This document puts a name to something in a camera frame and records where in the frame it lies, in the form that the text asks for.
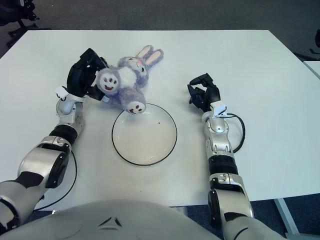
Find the white neighbouring table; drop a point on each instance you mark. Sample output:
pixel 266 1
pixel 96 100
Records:
pixel 313 68

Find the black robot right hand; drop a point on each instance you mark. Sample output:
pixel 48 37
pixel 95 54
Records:
pixel 211 95

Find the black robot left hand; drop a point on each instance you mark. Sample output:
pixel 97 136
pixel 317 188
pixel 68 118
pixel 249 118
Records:
pixel 77 80

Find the grey robot torso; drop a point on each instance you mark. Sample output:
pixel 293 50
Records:
pixel 112 225

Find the black office chair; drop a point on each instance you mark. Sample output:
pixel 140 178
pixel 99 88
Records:
pixel 10 18

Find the grey table base bar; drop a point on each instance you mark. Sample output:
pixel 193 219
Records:
pixel 182 210

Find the grey metal table leg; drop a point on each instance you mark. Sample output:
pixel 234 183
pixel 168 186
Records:
pixel 287 217

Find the purple plush bunny doll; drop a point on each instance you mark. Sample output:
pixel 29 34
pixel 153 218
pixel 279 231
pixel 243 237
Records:
pixel 127 75

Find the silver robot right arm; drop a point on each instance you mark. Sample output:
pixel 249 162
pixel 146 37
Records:
pixel 220 142

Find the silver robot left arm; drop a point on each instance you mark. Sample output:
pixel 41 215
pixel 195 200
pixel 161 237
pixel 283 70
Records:
pixel 42 160

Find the white plate black rim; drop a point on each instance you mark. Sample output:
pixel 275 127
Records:
pixel 145 142

